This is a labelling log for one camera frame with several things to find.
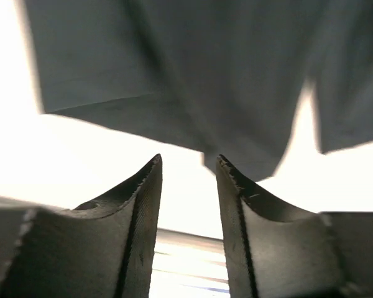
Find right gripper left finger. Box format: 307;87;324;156
0;155;162;298

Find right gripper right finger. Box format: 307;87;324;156
216;156;373;298

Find dark green shorts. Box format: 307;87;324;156
24;1;373;181

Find aluminium mounting rail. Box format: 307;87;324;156
149;229;230;298

